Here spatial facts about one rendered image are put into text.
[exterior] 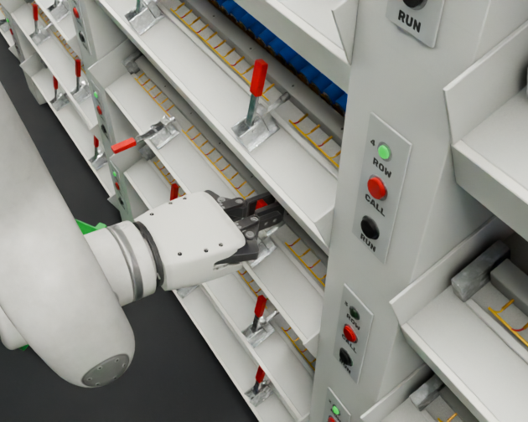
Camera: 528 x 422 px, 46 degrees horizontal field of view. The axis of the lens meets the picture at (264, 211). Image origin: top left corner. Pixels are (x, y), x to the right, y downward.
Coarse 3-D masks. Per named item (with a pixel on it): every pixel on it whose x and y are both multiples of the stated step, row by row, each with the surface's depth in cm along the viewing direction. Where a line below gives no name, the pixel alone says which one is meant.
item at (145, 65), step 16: (144, 64) 101; (160, 80) 98; (176, 96) 95; (192, 112) 92; (208, 128) 89; (224, 144) 87; (240, 160) 85; (224, 176) 86; (256, 192) 82; (288, 224) 77; (304, 240) 75; (320, 256) 74
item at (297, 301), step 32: (96, 64) 101; (128, 64) 102; (128, 96) 102; (160, 96) 100; (192, 128) 94; (160, 160) 93; (192, 160) 91; (224, 160) 89; (192, 192) 88; (224, 192) 86; (288, 288) 76; (288, 320) 74; (320, 320) 72
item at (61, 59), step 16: (0, 0) 156; (16, 0) 158; (32, 0) 158; (16, 16) 158; (32, 16) 156; (32, 32) 152; (48, 32) 150; (48, 48) 147; (64, 48) 144; (48, 64) 144; (64, 64) 142; (80, 64) 140; (64, 80) 139; (80, 80) 137; (80, 96) 132; (80, 112) 132; (96, 128) 121
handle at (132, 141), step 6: (150, 126) 92; (150, 132) 93; (156, 132) 93; (132, 138) 92; (138, 138) 92; (144, 138) 92; (120, 144) 91; (126, 144) 91; (132, 144) 92; (114, 150) 90; (120, 150) 91
